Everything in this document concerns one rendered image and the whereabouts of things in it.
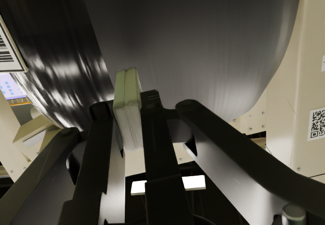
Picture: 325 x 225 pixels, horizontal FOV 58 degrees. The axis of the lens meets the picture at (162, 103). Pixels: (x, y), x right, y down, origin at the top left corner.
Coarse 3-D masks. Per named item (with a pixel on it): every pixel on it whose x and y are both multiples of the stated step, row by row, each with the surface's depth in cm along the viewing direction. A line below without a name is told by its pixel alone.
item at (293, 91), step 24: (312, 0) 44; (312, 24) 45; (288, 48) 51; (312, 48) 48; (288, 72) 53; (312, 72) 50; (288, 96) 55; (312, 96) 53; (288, 120) 58; (288, 144) 60; (312, 144) 59; (312, 168) 63
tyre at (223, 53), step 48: (0, 0) 21; (48, 0) 21; (96, 0) 21; (144, 0) 21; (192, 0) 22; (240, 0) 22; (288, 0) 25; (48, 48) 23; (96, 48) 23; (144, 48) 24; (192, 48) 24; (240, 48) 25; (48, 96) 26; (96, 96) 26; (192, 96) 29; (240, 96) 31
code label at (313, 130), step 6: (318, 108) 54; (324, 108) 54; (312, 114) 55; (318, 114) 55; (324, 114) 55; (312, 120) 56; (318, 120) 56; (324, 120) 56; (312, 126) 56; (318, 126) 56; (324, 126) 57; (312, 132) 57; (318, 132) 57; (324, 132) 57; (312, 138) 58; (318, 138) 58
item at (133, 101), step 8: (128, 72) 21; (136, 72) 21; (128, 80) 19; (136, 80) 19; (128, 88) 18; (136, 88) 18; (128, 96) 17; (136, 96) 16; (128, 104) 16; (136, 104) 16; (128, 112) 16; (136, 112) 16; (136, 120) 16; (136, 128) 16; (136, 136) 16
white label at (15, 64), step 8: (0, 16) 21; (0, 24) 22; (0, 32) 22; (8, 32) 22; (0, 40) 23; (8, 40) 22; (0, 48) 23; (8, 48) 23; (16, 48) 23; (0, 56) 24; (8, 56) 23; (16, 56) 23; (0, 64) 24; (8, 64) 24; (16, 64) 24; (24, 64) 24; (0, 72) 25; (8, 72) 25; (16, 72) 24
